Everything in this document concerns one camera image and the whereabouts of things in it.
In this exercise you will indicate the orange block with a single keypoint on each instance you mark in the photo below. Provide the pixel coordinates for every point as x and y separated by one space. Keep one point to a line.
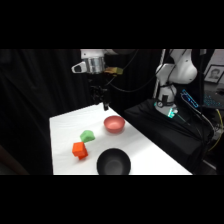
80 150

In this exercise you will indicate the small green light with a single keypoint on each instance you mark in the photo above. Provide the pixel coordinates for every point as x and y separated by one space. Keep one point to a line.
171 113

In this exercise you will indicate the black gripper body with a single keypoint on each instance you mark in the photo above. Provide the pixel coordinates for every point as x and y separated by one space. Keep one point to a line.
98 90

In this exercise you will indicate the black curtain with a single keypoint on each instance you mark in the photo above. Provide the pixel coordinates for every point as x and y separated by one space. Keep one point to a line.
36 100

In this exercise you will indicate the black bowl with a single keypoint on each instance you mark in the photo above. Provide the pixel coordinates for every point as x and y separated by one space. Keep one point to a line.
113 162

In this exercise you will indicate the pink bowl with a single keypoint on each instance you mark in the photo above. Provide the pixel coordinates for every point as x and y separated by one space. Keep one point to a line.
114 124

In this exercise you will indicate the black cloth-covered stand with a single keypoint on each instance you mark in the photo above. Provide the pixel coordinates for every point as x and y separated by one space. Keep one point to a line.
166 136

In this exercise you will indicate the green triangle block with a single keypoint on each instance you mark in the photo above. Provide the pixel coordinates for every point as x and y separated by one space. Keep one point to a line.
87 136

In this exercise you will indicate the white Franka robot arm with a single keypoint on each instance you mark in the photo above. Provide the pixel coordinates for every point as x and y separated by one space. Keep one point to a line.
178 70

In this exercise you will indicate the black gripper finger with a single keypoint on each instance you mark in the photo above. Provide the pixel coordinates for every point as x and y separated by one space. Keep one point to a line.
100 101
106 105

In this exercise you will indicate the yellowish wrist camera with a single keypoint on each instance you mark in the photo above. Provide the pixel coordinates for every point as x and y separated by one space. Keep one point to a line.
114 70

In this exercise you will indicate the framed portrait picture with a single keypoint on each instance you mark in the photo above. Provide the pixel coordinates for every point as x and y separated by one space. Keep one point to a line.
214 73

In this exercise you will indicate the blue-lit black device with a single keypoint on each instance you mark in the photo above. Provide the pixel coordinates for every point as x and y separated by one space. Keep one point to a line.
190 99

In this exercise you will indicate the backlit keyboard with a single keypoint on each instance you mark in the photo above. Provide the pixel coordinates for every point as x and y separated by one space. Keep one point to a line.
213 101

